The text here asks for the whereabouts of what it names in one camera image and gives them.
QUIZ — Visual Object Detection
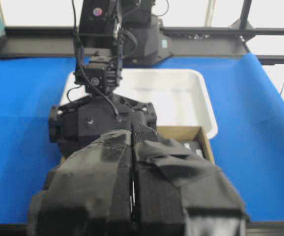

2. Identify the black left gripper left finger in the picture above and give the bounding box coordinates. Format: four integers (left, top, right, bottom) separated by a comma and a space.
27, 129, 131, 236

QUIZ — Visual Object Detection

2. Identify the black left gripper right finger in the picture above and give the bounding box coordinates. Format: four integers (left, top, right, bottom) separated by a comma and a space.
135, 139, 248, 236

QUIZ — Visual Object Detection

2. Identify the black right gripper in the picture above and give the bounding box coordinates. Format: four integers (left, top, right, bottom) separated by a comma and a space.
48, 93, 157, 144

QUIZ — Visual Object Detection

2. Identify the small black labelled box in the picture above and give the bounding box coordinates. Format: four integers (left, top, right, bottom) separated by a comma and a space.
181, 141, 204, 158

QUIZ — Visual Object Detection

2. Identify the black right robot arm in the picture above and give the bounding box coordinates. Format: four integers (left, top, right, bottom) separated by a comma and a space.
48, 0, 172, 158

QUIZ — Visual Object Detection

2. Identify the brown cardboard box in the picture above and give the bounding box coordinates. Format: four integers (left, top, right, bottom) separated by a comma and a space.
59, 125, 216, 166

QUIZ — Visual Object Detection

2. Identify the white plastic tray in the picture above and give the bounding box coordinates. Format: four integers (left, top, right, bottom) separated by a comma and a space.
59, 68, 218, 141

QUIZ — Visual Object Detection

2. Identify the blue table cloth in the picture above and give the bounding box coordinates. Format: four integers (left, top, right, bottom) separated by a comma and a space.
0, 54, 284, 224

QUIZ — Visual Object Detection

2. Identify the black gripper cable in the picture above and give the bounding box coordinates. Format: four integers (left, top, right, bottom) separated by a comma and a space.
67, 71, 123, 122

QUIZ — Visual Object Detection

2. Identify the black metal table frame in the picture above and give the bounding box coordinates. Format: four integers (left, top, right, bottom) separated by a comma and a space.
0, 0, 284, 67

